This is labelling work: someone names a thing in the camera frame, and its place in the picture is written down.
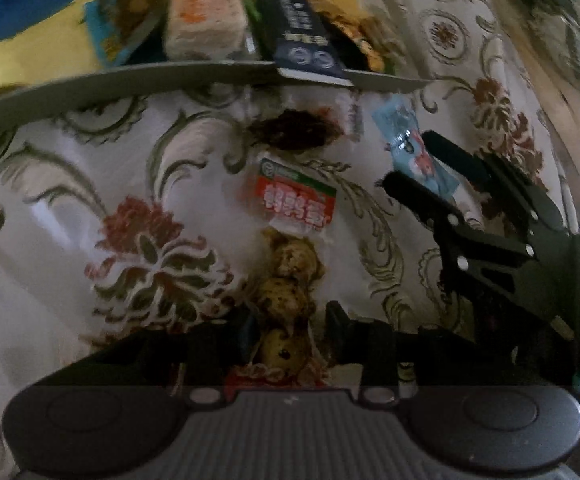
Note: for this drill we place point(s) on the floral printed blanket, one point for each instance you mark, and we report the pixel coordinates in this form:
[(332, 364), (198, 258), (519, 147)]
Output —
[(95, 200)]

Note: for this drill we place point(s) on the grey tray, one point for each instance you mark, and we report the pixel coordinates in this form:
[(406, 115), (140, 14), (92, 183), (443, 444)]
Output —
[(70, 95)]

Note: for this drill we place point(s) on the small red white packet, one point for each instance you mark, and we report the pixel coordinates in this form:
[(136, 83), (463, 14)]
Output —
[(292, 197)]

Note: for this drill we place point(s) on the light blue snack packet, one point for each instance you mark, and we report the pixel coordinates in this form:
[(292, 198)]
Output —
[(395, 120)]

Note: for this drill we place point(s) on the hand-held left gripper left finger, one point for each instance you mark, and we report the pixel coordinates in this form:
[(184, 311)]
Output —
[(247, 335)]

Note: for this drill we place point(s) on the clear nut packet blue ends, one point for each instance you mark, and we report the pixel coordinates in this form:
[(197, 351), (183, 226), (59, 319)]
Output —
[(120, 25)]

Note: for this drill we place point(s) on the yellow snack packet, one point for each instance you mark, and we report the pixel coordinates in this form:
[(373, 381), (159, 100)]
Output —
[(365, 45)]

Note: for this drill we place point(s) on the dark blue long snack packet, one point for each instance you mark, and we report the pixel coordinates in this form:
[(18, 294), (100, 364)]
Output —
[(295, 25)]

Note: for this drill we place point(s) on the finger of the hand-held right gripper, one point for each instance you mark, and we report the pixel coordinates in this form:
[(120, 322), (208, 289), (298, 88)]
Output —
[(420, 200), (450, 152)]

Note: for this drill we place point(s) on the clear bag of clothes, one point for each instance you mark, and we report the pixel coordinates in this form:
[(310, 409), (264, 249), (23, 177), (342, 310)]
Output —
[(570, 25)]

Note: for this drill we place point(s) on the orange white snack bar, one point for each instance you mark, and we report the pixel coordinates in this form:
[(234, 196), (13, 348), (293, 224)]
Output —
[(205, 15)]

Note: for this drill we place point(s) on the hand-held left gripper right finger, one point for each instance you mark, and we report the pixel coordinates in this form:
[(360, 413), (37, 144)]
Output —
[(337, 330)]

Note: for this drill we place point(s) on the clear pack of brown balls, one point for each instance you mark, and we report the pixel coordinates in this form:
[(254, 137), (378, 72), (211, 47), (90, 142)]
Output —
[(285, 300)]

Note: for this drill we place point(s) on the green creature painting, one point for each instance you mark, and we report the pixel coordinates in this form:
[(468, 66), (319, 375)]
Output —
[(20, 45)]

